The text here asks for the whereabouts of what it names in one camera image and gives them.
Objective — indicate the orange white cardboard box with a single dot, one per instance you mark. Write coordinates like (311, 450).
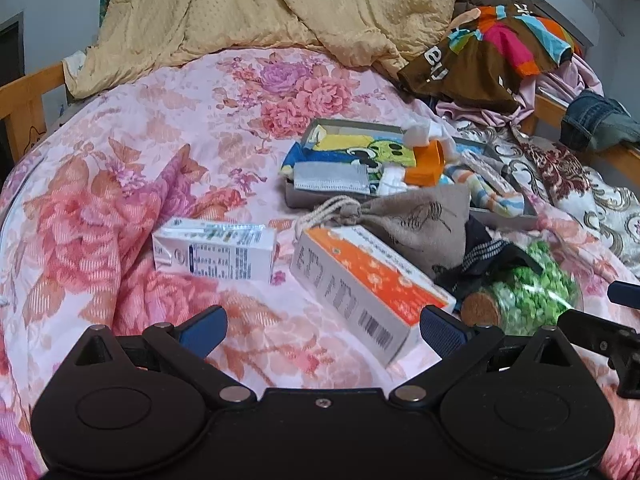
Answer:
(377, 293)

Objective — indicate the grey drawstring pouch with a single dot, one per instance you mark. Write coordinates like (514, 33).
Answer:
(426, 226)

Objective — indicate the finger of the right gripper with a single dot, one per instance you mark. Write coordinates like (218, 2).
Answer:
(625, 294)

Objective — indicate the grey felt cloth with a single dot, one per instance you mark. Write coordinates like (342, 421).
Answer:
(331, 177)

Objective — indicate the white knitted cloth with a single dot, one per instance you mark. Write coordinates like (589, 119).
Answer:
(479, 165)

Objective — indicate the grey tray cartoon frog picture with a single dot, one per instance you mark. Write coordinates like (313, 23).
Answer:
(382, 151)

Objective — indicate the wooden bed frame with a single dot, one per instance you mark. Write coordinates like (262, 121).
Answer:
(22, 110)

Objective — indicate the lilac cloth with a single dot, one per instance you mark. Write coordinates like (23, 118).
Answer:
(565, 83)

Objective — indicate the white milk carton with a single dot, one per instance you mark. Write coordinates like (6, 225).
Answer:
(218, 250)

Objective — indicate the pink floral bedspread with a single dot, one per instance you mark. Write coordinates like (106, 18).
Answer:
(203, 141)

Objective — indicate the brown multicolour shirt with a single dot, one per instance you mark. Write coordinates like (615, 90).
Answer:
(485, 56)

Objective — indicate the striped pastel sock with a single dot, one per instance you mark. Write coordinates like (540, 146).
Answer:
(507, 205)

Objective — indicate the jar of green beads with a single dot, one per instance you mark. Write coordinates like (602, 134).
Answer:
(524, 300)

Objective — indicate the white maroon damask blanket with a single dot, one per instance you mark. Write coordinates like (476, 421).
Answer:
(550, 171)

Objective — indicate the orange sock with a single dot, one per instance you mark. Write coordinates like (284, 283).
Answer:
(430, 162)

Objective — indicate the blue denim jeans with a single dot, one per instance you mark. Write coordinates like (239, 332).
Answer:
(594, 123)

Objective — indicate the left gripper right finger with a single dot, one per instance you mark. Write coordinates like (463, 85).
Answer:
(444, 333)

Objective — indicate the navy patterned sock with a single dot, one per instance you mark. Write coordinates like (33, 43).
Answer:
(485, 261)

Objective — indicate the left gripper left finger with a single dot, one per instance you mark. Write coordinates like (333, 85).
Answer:
(202, 333)

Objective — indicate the beige dotted quilt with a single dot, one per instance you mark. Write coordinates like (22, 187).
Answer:
(138, 36)

